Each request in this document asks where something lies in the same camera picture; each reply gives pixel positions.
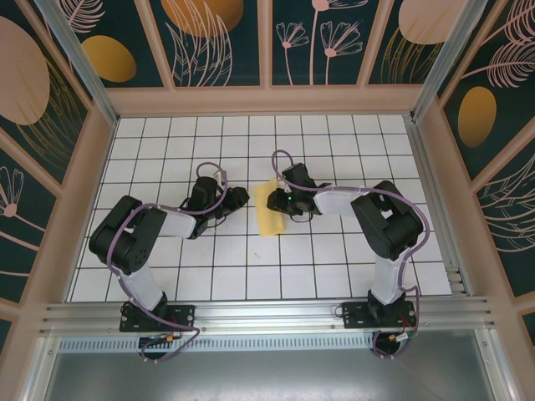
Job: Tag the orange power connector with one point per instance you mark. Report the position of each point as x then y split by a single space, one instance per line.
168 337
395 336

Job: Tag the aluminium side rail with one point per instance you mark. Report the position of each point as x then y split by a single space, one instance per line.
436 209

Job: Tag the yellow cloth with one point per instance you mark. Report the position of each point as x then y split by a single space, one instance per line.
267 223

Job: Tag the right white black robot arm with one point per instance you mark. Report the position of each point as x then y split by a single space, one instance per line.
388 275

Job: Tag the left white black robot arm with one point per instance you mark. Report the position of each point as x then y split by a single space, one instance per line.
140 280

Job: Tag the aluminium corner post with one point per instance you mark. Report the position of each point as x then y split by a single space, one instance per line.
447 54
79 58

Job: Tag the grey sheet metal panel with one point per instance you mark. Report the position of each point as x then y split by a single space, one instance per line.
267 376

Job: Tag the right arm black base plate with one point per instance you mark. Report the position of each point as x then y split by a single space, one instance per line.
355 317

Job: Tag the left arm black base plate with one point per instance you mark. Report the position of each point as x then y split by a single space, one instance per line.
184 317

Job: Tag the long aluminium mounting rail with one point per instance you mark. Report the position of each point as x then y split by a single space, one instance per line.
267 313

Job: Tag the white grid table mat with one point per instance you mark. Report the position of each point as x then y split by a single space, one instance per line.
334 138

